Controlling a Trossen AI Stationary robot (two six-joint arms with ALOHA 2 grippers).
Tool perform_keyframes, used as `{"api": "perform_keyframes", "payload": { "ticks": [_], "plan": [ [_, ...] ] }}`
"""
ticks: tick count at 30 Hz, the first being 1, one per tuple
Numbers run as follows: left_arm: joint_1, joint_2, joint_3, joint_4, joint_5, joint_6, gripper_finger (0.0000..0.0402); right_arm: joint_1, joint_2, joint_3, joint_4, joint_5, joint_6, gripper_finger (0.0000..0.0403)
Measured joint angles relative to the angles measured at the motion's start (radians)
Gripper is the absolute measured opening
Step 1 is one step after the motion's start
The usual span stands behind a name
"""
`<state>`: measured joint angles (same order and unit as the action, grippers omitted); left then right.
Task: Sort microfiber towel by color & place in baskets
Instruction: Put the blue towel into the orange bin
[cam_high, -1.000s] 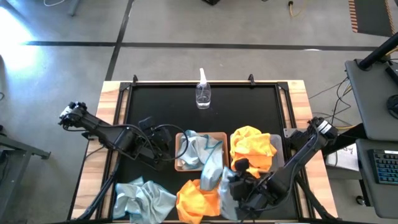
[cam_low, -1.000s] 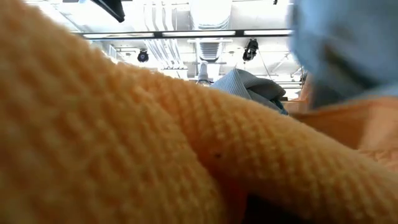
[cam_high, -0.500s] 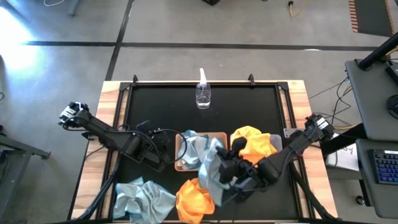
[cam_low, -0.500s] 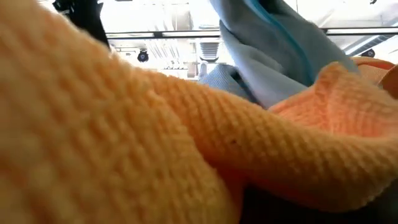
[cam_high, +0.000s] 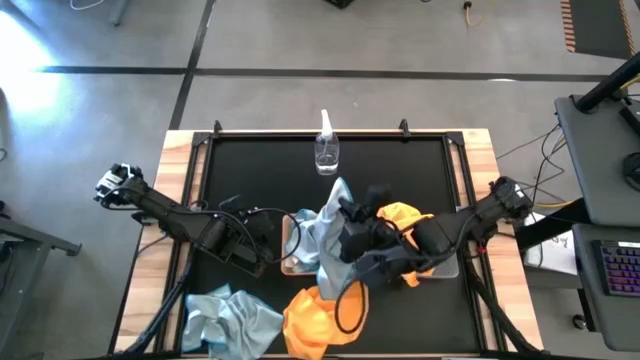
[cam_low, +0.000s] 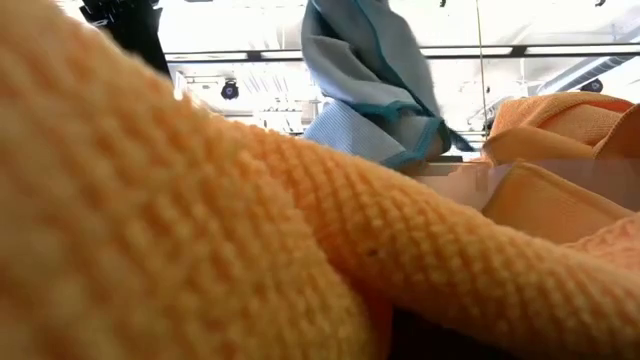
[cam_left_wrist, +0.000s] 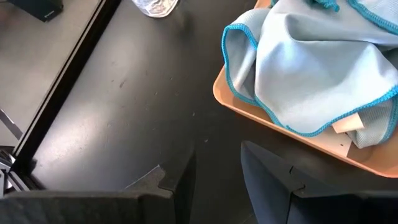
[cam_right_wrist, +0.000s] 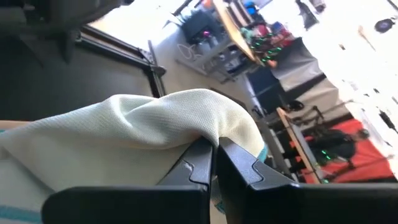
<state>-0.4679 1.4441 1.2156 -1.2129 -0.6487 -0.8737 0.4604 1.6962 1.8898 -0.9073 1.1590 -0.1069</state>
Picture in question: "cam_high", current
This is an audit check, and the gray desk panel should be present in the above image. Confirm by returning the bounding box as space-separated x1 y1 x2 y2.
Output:
553 94 640 229

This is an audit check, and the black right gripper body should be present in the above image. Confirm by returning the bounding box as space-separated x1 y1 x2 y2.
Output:
339 217 416 289

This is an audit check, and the gray keyboard desk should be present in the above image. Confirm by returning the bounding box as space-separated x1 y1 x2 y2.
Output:
572 223 640 351

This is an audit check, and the clear spray bottle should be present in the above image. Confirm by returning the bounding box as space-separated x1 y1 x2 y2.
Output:
314 108 341 177

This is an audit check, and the black stand pole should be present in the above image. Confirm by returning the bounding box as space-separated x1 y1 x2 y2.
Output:
574 52 640 114

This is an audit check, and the clear plastic basket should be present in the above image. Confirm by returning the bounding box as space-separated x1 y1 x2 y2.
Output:
414 214 460 280

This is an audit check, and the orange striped floor mat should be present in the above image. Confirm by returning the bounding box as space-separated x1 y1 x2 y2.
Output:
559 0 639 60

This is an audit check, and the black backlit keyboard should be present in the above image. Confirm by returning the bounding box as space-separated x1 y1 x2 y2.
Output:
592 239 640 299

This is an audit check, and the orange plastic basket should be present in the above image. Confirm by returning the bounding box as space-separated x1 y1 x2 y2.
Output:
280 213 321 277

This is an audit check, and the black table mat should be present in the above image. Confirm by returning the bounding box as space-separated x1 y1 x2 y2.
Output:
199 134 481 354

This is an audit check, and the yellow floor cable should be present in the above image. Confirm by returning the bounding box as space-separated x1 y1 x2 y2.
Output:
462 0 496 29

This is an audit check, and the white paper sheet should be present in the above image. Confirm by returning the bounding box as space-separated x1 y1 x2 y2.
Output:
522 212 579 276

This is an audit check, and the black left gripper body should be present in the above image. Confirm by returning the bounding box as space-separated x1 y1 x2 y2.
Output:
214 212 276 277

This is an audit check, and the white floor cable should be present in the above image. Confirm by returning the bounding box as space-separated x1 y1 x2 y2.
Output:
68 0 109 12

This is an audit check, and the gray metal bench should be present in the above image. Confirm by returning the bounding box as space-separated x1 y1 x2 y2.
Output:
0 214 84 360

